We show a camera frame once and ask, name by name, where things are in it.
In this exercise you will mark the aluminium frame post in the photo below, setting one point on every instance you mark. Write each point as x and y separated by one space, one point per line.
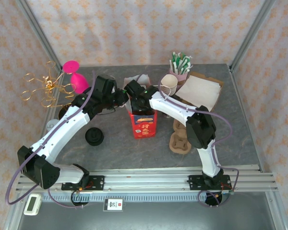
38 36
253 33

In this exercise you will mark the stack of paper cups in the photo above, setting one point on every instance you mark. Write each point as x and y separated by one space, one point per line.
169 82

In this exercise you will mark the cardboard box with white paper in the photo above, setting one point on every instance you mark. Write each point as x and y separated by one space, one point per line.
199 91

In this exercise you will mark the pink ceramic straw holder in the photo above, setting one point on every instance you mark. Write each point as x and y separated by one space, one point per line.
181 77

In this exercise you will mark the brown cardboard napkin tray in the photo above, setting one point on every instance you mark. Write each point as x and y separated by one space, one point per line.
219 82

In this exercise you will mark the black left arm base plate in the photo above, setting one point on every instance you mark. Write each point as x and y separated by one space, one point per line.
98 183

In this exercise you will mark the brown pulp cup carrier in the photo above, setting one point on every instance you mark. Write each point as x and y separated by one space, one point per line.
180 143

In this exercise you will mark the white digital timer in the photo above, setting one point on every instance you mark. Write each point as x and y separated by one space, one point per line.
32 204

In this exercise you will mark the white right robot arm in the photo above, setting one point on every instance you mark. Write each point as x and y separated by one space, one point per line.
172 107

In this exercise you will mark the white label card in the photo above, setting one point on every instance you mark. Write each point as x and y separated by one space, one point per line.
113 204

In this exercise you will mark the stack of black cup lids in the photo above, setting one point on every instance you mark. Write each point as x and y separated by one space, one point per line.
94 136

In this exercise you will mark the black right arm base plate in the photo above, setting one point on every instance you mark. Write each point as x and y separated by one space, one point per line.
195 182

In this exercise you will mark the pink egg-shaped makeup sponge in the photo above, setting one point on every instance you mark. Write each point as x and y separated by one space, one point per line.
79 83

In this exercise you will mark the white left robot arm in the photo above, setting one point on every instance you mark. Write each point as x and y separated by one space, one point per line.
62 129

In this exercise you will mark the aluminium front rail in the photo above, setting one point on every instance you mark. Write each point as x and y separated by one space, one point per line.
146 179

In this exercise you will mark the red paper takeout bag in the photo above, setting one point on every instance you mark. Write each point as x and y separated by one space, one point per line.
144 127

